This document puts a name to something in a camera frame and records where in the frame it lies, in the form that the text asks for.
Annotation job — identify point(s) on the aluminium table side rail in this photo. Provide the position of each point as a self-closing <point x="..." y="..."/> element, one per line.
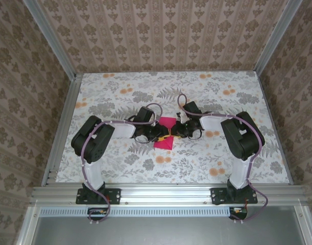
<point x="66" y="112"/>

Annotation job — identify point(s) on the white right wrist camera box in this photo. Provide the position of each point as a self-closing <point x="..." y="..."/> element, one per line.
<point x="180" y="117"/>

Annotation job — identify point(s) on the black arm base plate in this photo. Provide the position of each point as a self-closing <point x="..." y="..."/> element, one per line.
<point x="115" y="196"/>
<point x="218" y="196"/>

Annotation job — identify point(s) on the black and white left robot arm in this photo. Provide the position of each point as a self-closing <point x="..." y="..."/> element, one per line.
<point x="94" y="143"/>

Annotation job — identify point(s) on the grey metal panel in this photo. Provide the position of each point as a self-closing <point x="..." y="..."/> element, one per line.
<point x="166" y="232"/>

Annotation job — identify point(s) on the aluminium lower frame rail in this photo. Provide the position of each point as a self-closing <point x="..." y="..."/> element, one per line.
<point x="26" y="227"/>
<point x="305" y="227"/>

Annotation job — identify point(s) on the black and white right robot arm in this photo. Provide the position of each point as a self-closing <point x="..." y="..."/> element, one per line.
<point x="242" y="137"/>

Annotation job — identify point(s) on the wide aluminium cross rail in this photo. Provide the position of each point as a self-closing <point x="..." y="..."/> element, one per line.
<point x="166" y="194"/>

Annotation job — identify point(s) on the pink square paper sheet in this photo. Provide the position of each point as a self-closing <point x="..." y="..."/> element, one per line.
<point x="164" y="145"/>

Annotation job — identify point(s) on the aluminium frame post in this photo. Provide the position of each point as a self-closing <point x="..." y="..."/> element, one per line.
<point x="273" y="35"/>
<point x="52" y="40"/>

